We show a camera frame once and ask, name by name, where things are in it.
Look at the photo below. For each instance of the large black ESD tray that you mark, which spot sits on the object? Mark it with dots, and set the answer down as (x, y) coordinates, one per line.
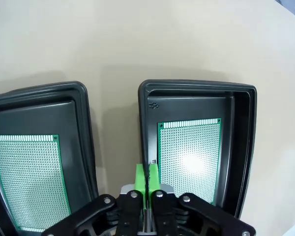
(39, 115)

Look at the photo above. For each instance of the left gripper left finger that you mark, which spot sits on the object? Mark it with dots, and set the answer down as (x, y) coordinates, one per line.
(140, 182)

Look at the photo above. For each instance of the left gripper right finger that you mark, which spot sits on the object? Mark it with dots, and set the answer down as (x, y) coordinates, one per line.
(154, 182)

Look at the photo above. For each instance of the small black ESD tray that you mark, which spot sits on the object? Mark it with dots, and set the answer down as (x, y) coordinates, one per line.
(191, 105)

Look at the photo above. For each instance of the green perforated circuit board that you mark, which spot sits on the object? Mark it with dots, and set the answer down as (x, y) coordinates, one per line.
(29, 182)
(189, 147)

